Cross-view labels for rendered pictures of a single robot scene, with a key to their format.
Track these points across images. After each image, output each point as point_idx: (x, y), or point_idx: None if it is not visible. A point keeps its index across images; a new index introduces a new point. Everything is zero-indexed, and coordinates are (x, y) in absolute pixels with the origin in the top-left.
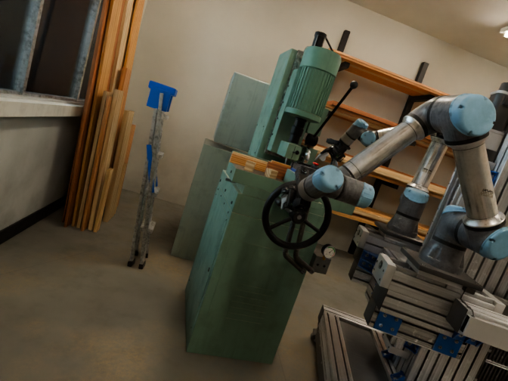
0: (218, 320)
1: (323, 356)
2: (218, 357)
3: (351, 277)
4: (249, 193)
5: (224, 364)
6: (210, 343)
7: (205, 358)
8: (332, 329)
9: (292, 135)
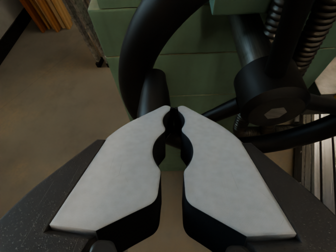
0: (168, 157)
1: (303, 179)
2: (181, 172)
3: None
4: (115, 0)
5: None
6: (169, 167)
7: (167, 176)
8: (324, 140)
9: None
